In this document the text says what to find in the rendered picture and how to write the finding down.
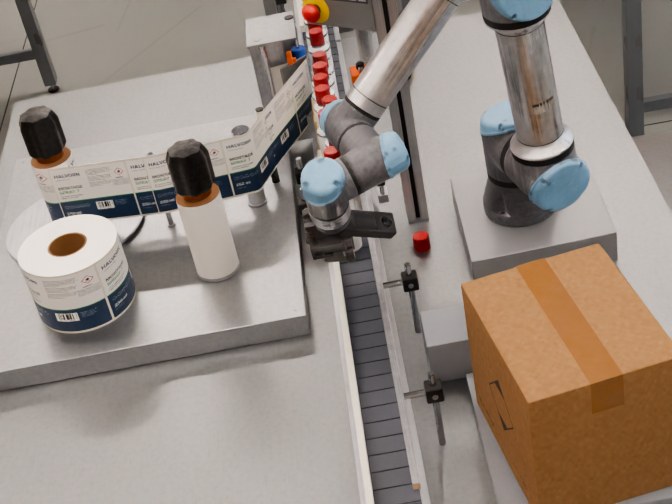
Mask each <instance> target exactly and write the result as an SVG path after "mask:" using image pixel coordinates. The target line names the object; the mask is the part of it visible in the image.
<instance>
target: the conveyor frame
mask: <svg viewBox="0 0 672 504"><path fill-rule="evenodd" d="M336 46H337V51H338V56H339V62H340V67H341V73H342V78H343V83H344V89H345V94H347V93H348V91H349V90H350V86H349V80H348V75H347V70H346V65H345V60H344V55H343V49H342V44H341V41H336ZM312 145H313V152H314V159H316V158H318V154H317V150H319V146H318V139H317V137H316V138H312ZM365 193H366V199H367V204H368V209H369V211H374V209H373V204H372V199H371V194H370V190H368V191H366V192H365ZM374 241H375V246H376V252H377V257H378V262H379V267H380V273H381V278H382V283H383V282H388V281H387V276H386V271H385V266H384V260H383V255H382V250H381V245H380V240H379V238H374ZM328 264H329V271H330V278H331V286H332V293H333V301H334V308H335V316H336V323H337V330H338V338H339V345H340V353H341V360H342V368H343V375H344V383H345V390H346V397H347V405H348V412H349V420H350V427H351V435H352V442H353V449H354V457H355V464H356V472H357V479H358V487H359V494H360V501H361V504H366V499H365V492H364V485H363V478H362V470H361V463H360V456H359V449H358V442H357V434H356V427H355V420H354V413H353V406H352V398H351V391H350V384H349V377H348V370H347V363H346V355H345V348H344V341H343V334H342V327H341V319H340V312H339V305H338V298H337V291H336V283H335V276H334V269H333V262H330V263H328ZM384 294H385V299H386V305H387V310H388V315H389V320H390V326H391V331H392V336H393V342H394V347H395V352H396V358H397V363H398V368H399V373H400V379H401V384H402V389H403V393H406V392H409V389H408V384H407V379H406V374H405V368H404V363H403V358H402V353H401V348H400V343H399V338H398V332H397V327H396V322H395V317H394V312H393V307H392V302H391V296H390V291H389V288H387V289H384ZM405 405H406V411H407V416H408V421H409V426H410V432H411V437H412V442H413V448H414V453H415V458H416V464H417V469H418V474H419V480H420V485H421V489H419V490H420V495H421V500H422V504H431V502H430V497H429V492H428V487H427V482H426V477H425V471H424V466H423V461H422V456H421V451H420V446H419V440H418V435H417V430H416V425H415V420H414V415H413V410H412V404H411V399H408V400H405Z"/></svg>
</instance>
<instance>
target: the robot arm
mask: <svg viewBox="0 0 672 504"><path fill-rule="evenodd" d="M464 1H468V0H410V1H409V3H408V4H407V6H406V7H405V9H404V10H403V12H402V13H401V14H400V16H399V17H398V19H397V20H396V22H395V23H394V25H393V26H392V28H391V29H390V31H389V32H388V34H387V35H386V37H385V38H384V40H383V41H382V43H381V44H380V46H379V47H378V48H377V50H376V51H375V53H374V54H373V56H372V57H371V59H370V60H369V62H368V63H367V65H366V66H365V68H364V69H363V71H362V72H361V74H360V75H359V77H358V78H357V80H356V81H355V83H354V84H353V85H352V87H351V88H350V90H349V91H348V93H347V94H346V96H345V97H344V99H338V100H334V101H332V102H331V103H330V104H328V105H326V106H325V107H324V109H323V110H322V112H321V115H320V126H321V129H322V131H323V132H324V133H325V136H326V138H327V140H328V141H329V142H330V143H331V144H332V145H333V146H334V147H335V148H336V149H337V150H338V152H339V153H340V154H341V155H342V156H340V157H338V158H336V159H334V160H333V159H331V158H327V157H325V158H316V159H313V160H311V161H310V162H309V163H307V165H306V166H305V167H304V169H303V170H302V173H301V190H302V194H303V197H304V198H305V201H306V204H307V208H308V209H305V210H302V214H303V219H304V226H305V231H307V233H306V236H307V238H306V243H307V244H309V248H310V251H311V253H312V257H313V260H316V259H322V258H325V259H324V261H325V262H327V263H330V262H341V261H346V262H347V263H348V262H353V261H356V260H355V253H354V249H355V245H354V240H353V237H370V238H386V239H391V238H393V237H394V236H395V235H396V233H397V231H396V226H395V221H394V216H393V213H391V212H379V211H365V210H351V207H350V202H349V200H351V199H353V198H355V197H357V196H358V195H360V194H362V193H364V192H366V191H368V190H370V189H372V188H373V187H375V186H377V185H379V184H381V183H383V182H385V181H387V180H389V179H393V178H394V176H396V175H398V174H399V173H401V172H403V171H404V170H406V169H407V168H408V167H409V166H410V157H409V154H408V152H407V149H406V147H405V145H404V143H403V142H402V140H401V139H400V137H399V136H398V135H397V133H395V132H394V131H388V132H386V133H381V134H380V135H379V134H378V133H377V132H376V131H375V129H374V127H375V125H376V124H377V122H378V121H379V119H380V118H381V117H382V115H383V114H384V112H385V111H386V109H387V108H388V106H389V105H390V104H391V102H392V101H393V99H394V98H395V96H396V95H397V93H398V92H399V91H400V89H401V88H402V86H403V85H404V83H405V82H406V80H407V79H408V78H409V76H410V75H411V73H412V72H413V70H414V69H415V68H416V66H417V65H418V63H419V62H420V60H421V59H422V57H423V56H424V55H425V53H426V52H427V50H428V49H429V47H430V46H431V44H432V43H433V42H434V40H435V39H436V37H437V36H438V34H439V33H440V31H441V30H442V29H443V27H444V26H445V24H446V23H447V21H448V20H449V18H450V17H451V16H452V14H453V13H454V11H455V10H456V8H457V7H458V5H459V4H460V3H461V2H464ZM479 2H480V7H481V12H482V16H483V21H484V23H485V25H486V26H487V27H489V28H490V29H493V30H495V34H496V39H497V44H498V49H499V54H500V59H501V63H502V68H503V73H504V78H505V83H506V87H507V92H508V97H509V100H508V101H504V102H500V103H498V104H495V105H493V106H491V107H490V108H488V109H487V110H486V111H485V112H484V113H483V115H482V116H481V118H480V134H481V137H482V143H483V150H484V156H485V162H486V169H487V175H488V178H487V182H486V186H485V191H484V195H483V206H484V211H485V214H486V216H487V217H488V218H489V219H490V220H491V221H493V222H494V223H496V224H499V225H502V226H506V227H526V226H531V225H534V224H537V223H540V222H542V221H544V220H546V219H547V218H548V217H550V216H551V215H552V214H553V213H554V212H555V211H558V210H561V209H564V208H566V207H568V206H570V205H571V204H573V203H574V202H575V201H577V200H578V199H579V198H580V197H581V194H582V193H583V192H584V191H585V190H586V188H587V186H588V183H589V179H590V171H589V168H588V167H587V165H586V163H585V162H584V161H583V160H582V159H579V157H578V155H577V153H576V148H575V142H574V136H573V132H572V130H571V129H570V128H569V127H568V126H567V125H565V124H563V123H562V117H561V112H560V106H559V100H558V95H557V89H556V83H555V77H554V72H553V66H552V60H551V55H550V49H549V43H548V37H547V32H546V26H545V19H546V17H547V16H548V15H549V14H550V11H551V4H552V3H553V1H552V0H479ZM307 234H308V235H307ZM307 239H308V241H307ZM333 253H334V254H333Z"/></svg>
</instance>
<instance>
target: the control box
mask: <svg viewBox="0 0 672 504"><path fill-rule="evenodd" d="M302 1H303V7H304V6H305V5H307V4H316V5H318V6H319V7H320V10H321V12H320V19H319V20H318V21H317V22H316V23H309V22H307V23H308V24H317V25H326V26H334V27H343V28H351V29H360V30H369V31H377V29H376V23H375V17H374V11H373V5H372V0H368V4H363V3H353V2H343V1H334V0H302ZM396 3H397V10H398V14H399V13H400V12H401V11H402V4H401V0H396Z"/></svg>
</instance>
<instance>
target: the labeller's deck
mask: <svg viewBox="0 0 672 504"><path fill-rule="evenodd" d="M256 120H257V116H256V114H253V115H248V116H243V117H237V118H232V119H227V120H222V121H216V122H211V123H206V124H201V125H195V126H190V127H185V128H180V129H175V130H169V131H164V132H159V133H154V134H148V135H143V136H138V137H133V138H127V139H122V140H117V141H112V142H106V143H101V144H96V145H91V146H85V147H80V148H75V149H70V150H71V153H72V156H73V159H74V162H75V164H76V166H78V165H85V164H93V163H100V162H108V161H116V160H123V159H131V158H138V157H146V156H147V154H148V153H149V152H152V153H153V155H156V154H161V153H165V152H167V149H168V148H169V147H171V146H172V145H173V144H174V143H175V142H177V141H180V140H187V139H190V138H193V139H195V140H196V141H199V142H201V143H202V144H204V143H209V142H213V141H218V140H222V139H226V138H231V137H232V134H231V130H232V129H233V128H234V127H236V126H238V125H246V126H248V127H249V129H250V128H251V126H252V125H253V124H254V122H255V121H256ZM31 159H32V157H28V158H23V159H17V160H16V164H15V169H14V173H13V177H12V182H11V186H10V191H9V195H8V200H7V204H6V208H5V213H4V217H3V222H2V226H1V230H0V391H4V390H10V389H15V388H20V387H26V386H31V385H37V384H42V383H47V382H53V381H58V380H64V379H69V378H74V377H80V376H85V375H91V374H96V373H101V372H107V371H112V370H118V369H123V368H128V367H134V366H139V365H145V364H150V363H155V362H161V361H166V360H172V359H177V358H183V357H188V356H193V355H199V354H204V353H210V352H215V351H220V350H226V349H231V348H237V347H242V346H247V345H253V344H258V343H264V342H269V341H274V340H280V339H285V338H291V337H296V336H301V335H307V334H310V333H311V331H310V321H309V312H308V303H307V293H306V284H305V275H304V265H303V256H302V247H301V238H300V228H299V219H298V210H297V200H296V191H295V182H294V172H293V163H292V154H291V149H290V151H289V152H288V153H287V154H286V156H285V157H284V158H283V160H282V161H281V162H280V164H279V165H278V166H277V170H278V173H279V178H280V182H278V183H273V182H272V178H271V176H270V178H269V179H268V181H267V182H266V184H265V185H264V187H263V188H264V192H265V195H266V196H267V197H268V202H267V204H266V205H264V206H262V207H260V208H251V207H249V206H248V204H247V201H248V196H247V195H243V196H239V197H235V198H230V199H226V200H222V201H223V204H224V208H225V212H226V215H227V219H228V223H229V227H230V230H231V234H232V238H233V241H234V245H235V249H236V252H237V256H238V259H239V262H240V267H239V269H238V271H237V272H236V273H235V274H234V275H233V276H231V277H229V278H228V279H225V280H222V281H218V282H208V281H204V280H202V279H200V278H199V277H198V275H197V271H196V267H195V263H194V260H193V257H192V253H191V250H190V246H189V243H188V240H187V236H186V233H185V230H184V226H183V223H182V220H181V216H180V213H179V210H178V211H174V212H171V215H172V218H173V221H175V222H176V226H175V227H173V228H168V227H167V223H168V221H167V218H166V214H165V213H163V214H155V215H147V216H143V218H142V221H141V223H140V225H139V226H138V228H137V229H136V231H135V232H134V233H133V234H132V235H131V236H130V237H129V238H128V239H127V240H126V241H125V242H124V243H123V244H121V245H122V248H123V251H124V254H125V256H126V259H127V262H128V265H129V268H130V271H131V274H132V277H133V280H134V283H135V286H136V295H135V298H134V301H133V302H132V304H131V306H130V307H129V308H128V309H127V310H126V311H125V312H124V313H123V314H122V315H121V316H120V317H118V318H117V319H116V320H114V321H112V322H111V323H109V324H107V325H105V326H103V327H100V328H98V329H95V330H91V331H87V332H82V333H61V332H57V331H54V330H52V329H50V328H48V327H47V326H46V325H45V324H44V323H43V322H42V320H41V317H40V315H39V312H38V310H37V308H36V305H35V303H34V300H33V298H32V295H31V293H30V290H29V288H28V285H27V283H26V280H25V278H24V275H23V273H22V270H21V268H20V265H19V263H18V261H16V260H15V259H14V258H13V257H12V256H11V255H10V253H9V252H8V249H7V246H6V238H7V234H8V231H9V229H10V227H11V225H12V224H13V223H14V221H15V220H16V219H17V218H18V217H19V215H20V214H22V213H23V212H24V211H25V210H26V209H27V208H29V207H30V206H31V205H33V204H34V203H36V202H38V201H39V200H41V199H43V195H42V192H41V190H40V187H39V184H38V182H37V179H36V176H35V174H34V171H33V168H32V166H31Z"/></svg>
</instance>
